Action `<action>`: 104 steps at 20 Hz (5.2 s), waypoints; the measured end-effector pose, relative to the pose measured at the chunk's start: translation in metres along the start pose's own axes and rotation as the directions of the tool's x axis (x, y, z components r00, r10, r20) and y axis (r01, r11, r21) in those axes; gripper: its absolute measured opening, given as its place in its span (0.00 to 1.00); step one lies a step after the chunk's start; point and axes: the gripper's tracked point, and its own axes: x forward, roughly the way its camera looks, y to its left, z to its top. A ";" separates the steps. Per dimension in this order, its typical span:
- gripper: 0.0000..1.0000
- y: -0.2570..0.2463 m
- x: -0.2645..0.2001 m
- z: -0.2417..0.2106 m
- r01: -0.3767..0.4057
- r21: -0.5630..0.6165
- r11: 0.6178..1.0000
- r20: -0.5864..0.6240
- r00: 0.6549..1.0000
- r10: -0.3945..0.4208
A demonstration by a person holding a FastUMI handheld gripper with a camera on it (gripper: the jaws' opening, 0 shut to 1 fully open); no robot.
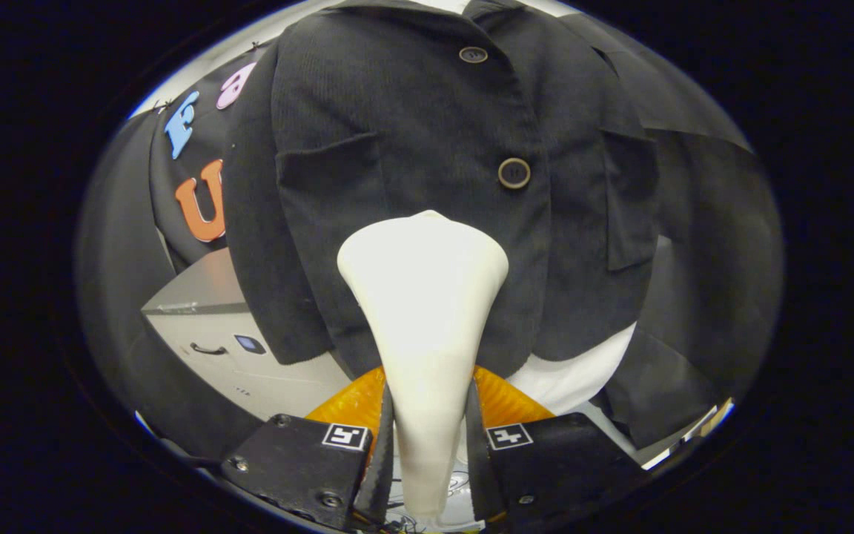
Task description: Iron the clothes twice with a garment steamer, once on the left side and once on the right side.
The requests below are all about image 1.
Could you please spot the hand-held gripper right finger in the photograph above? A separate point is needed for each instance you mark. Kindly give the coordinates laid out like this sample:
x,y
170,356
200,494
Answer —
x,y
475,467

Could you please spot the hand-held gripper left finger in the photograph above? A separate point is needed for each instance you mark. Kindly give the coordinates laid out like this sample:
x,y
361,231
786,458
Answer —
x,y
382,467

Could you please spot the white garment steamer head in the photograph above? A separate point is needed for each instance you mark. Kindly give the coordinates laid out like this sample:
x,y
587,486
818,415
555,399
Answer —
x,y
423,297

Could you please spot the black jacket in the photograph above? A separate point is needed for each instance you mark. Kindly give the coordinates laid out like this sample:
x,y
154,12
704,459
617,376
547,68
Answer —
x,y
412,133

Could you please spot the dress form stand base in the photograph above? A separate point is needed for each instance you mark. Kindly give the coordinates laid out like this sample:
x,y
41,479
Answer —
x,y
461,482

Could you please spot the white dress form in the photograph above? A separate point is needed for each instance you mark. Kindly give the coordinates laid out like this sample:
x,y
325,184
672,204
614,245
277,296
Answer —
x,y
568,371

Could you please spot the grey cabinet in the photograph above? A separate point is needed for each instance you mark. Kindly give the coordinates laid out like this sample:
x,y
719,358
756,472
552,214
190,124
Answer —
x,y
212,348

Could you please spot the white and brown cardboard box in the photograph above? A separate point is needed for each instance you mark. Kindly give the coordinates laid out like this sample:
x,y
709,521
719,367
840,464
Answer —
x,y
716,419

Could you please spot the black backdrop cloth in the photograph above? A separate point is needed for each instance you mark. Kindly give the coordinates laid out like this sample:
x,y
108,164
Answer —
x,y
709,259

